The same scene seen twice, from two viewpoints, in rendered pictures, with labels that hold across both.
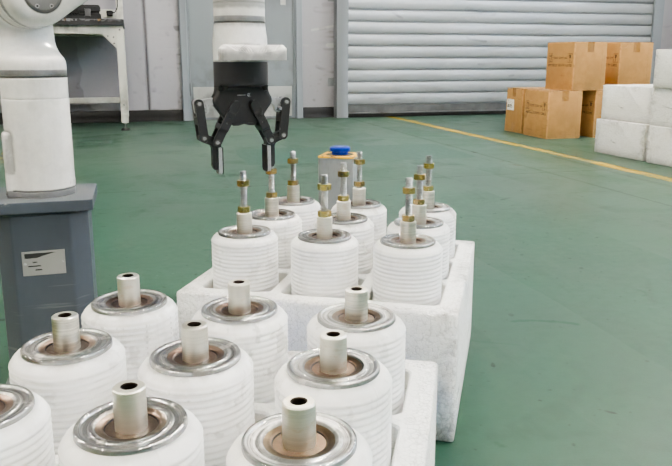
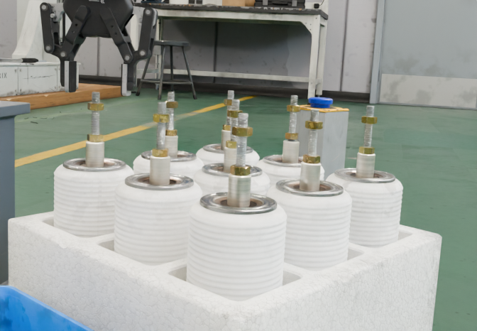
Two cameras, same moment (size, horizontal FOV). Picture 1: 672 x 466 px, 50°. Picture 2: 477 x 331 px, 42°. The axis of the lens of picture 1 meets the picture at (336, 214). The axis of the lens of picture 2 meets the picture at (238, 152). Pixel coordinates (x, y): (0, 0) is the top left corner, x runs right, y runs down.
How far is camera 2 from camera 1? 0.59 m
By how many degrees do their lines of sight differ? 28
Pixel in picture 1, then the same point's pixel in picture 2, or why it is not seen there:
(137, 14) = (341, 7)
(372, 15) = not seen: outside the picture
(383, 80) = not seen: outside the picture
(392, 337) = not seen: outside the picture
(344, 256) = (159, 209)
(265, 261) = (95, 202)
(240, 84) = not seen: outside the picture
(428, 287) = (238, 272)
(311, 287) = (119, 241)
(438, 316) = (218, 316)
